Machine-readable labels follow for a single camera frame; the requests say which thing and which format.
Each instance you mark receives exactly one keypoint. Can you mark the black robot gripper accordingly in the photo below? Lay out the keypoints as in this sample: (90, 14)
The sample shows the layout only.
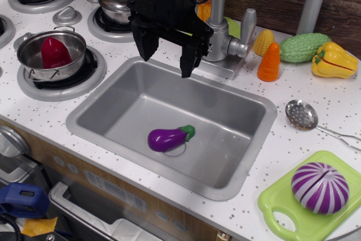
(172, 20)

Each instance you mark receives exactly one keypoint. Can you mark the purple striped toy onion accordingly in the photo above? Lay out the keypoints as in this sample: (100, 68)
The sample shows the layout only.
(320, 188)

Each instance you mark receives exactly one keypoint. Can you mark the silver toy faucet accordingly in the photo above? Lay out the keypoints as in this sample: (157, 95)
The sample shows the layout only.
(227, 54)

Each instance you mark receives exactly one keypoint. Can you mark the front stove burner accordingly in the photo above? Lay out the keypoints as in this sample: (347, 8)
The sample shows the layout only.
(87, 78)

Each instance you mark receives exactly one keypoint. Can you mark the red toy pepper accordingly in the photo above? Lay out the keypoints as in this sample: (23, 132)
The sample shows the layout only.
(54, 54)

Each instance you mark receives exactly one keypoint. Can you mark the green toy piece behind faucet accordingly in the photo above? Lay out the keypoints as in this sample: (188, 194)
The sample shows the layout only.
(233, 27)

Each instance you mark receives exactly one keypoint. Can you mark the back right stove burner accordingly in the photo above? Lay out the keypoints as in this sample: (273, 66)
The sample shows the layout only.
(104, 29)

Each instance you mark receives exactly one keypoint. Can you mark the grey vertical pole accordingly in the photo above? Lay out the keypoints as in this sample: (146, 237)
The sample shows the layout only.
(309, 16)

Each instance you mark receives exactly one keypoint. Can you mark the yellow toy bell pepper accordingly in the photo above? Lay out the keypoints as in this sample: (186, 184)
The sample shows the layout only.
(331, 60)

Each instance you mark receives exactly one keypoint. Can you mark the steel pot with handles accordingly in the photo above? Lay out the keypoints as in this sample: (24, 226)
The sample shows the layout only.
(29, 55)

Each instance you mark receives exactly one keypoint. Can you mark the green toy bitter gourd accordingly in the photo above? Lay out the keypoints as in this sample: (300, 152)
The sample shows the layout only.
(302, 47)

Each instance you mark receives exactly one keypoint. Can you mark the grey oven knob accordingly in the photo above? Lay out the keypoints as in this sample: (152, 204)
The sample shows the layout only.
(12, 143)

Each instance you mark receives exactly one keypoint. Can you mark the blue clamp tool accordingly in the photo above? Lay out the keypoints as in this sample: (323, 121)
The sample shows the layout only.
(23, 200)

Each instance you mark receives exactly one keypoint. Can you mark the grey toy sink basin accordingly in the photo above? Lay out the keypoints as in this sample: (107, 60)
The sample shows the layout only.
(140, 96)

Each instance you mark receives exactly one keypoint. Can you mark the green plastic cutting board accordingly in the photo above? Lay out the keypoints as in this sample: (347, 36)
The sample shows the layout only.
(308, 226)

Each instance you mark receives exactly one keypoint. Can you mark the far left stove burner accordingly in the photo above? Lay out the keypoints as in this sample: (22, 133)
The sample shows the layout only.
(7, 31)

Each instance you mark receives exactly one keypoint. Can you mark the purple toy eggplant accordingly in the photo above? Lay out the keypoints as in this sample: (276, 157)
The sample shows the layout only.
(162, 140)

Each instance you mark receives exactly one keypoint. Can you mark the toy dishwasher door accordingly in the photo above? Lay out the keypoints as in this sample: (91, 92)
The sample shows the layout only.
(121, 229)

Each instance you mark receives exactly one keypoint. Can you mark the steel pot with lid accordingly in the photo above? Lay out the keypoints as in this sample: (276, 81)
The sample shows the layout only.
(115, 10)

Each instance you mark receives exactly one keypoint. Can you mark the steel slotted spoon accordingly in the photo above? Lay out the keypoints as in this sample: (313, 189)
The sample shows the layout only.
(303, 116)

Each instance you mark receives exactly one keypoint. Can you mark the orange toy vegetable behind faucet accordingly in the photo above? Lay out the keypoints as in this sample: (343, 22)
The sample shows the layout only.
(204, 10)

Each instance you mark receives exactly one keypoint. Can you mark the yellow toy corn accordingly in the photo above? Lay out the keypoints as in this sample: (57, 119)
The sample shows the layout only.
(263, 41)

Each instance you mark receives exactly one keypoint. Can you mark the orange toy carrot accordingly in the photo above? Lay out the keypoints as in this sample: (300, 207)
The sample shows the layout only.
(269, 67)

